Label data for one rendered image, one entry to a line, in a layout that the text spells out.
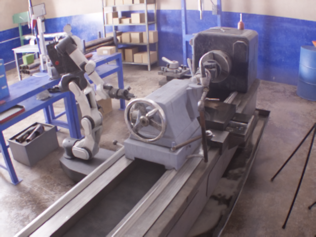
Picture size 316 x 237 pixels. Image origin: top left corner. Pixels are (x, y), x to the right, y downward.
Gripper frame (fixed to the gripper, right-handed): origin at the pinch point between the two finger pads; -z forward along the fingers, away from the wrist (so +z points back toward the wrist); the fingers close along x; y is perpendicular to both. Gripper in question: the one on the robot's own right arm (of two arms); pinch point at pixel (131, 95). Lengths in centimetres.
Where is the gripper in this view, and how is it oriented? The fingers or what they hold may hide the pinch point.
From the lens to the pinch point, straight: 219.6
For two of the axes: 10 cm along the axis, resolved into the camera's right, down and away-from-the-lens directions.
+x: 3.7, 3.9, 8.5
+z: -8.7, -1.8, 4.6
